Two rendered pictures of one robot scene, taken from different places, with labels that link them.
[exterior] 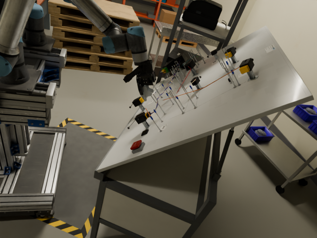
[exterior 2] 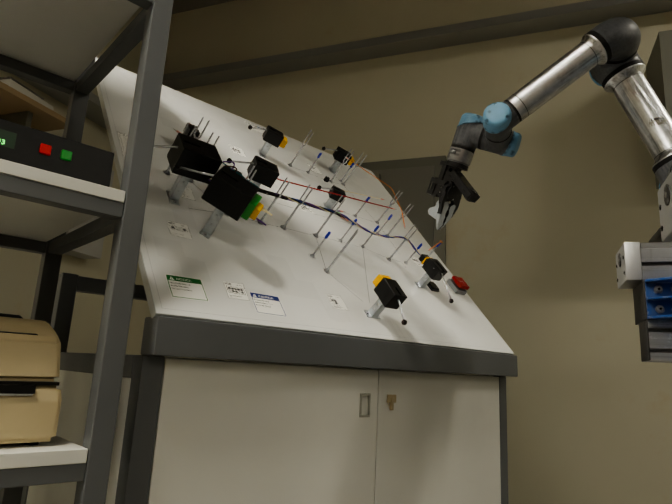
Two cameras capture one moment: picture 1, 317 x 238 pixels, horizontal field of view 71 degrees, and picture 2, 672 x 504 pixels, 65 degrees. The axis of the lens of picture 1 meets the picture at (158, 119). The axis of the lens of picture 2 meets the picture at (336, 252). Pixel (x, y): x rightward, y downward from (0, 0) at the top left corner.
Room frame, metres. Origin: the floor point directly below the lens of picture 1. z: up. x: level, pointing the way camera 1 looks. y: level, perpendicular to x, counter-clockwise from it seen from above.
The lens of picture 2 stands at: (2.37, 0.96, 0.79)
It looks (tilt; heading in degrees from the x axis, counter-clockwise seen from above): 13 degrees up; 223
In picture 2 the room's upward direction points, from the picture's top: 3 degrees clockwise
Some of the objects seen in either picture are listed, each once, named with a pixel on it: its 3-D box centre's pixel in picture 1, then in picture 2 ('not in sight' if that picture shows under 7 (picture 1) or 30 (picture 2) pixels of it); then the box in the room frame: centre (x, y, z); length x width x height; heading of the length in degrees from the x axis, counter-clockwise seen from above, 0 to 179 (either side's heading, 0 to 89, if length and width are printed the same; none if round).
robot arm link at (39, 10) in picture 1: (33, 15); not in sight; (1.37, 0.98, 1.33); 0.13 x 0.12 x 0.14; 48
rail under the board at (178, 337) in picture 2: (136, 119); (383, 355); (1.33, 0.16, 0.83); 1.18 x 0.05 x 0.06; 175
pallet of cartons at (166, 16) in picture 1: (178, 28); not in sight; (6.49, 0.28, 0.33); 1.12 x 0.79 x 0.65; 113
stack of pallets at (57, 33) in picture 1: (95, 34); not in sight; (3.66, 1.50, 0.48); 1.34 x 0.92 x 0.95; 117
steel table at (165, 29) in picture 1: (194, 55); not in sight; (4.36, -0.26, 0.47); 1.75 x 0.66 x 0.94; 113
